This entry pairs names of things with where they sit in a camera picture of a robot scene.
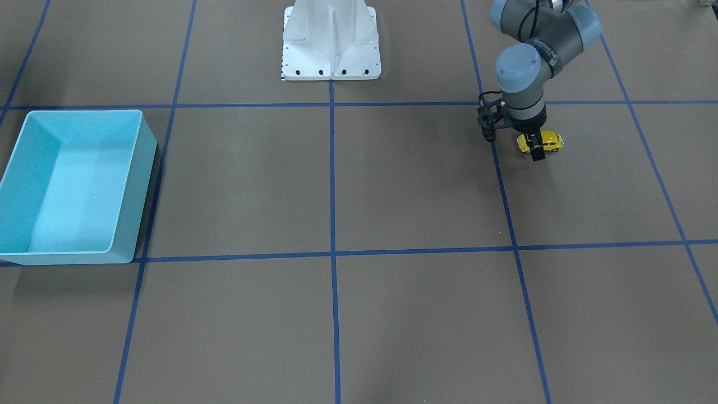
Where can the light blue plastic bin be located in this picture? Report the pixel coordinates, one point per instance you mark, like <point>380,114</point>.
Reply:
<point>75,187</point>

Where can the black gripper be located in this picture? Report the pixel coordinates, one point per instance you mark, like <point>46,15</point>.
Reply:
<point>532,123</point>

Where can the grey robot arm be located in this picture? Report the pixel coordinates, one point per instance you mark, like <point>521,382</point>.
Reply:
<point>549,35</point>

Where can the yellow beetle toy car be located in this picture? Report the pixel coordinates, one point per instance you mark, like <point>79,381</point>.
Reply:
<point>552,141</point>

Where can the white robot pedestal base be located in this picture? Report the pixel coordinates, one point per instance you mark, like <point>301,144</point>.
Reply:
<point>330,40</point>

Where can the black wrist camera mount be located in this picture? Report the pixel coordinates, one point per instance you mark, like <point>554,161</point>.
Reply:
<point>491,115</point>

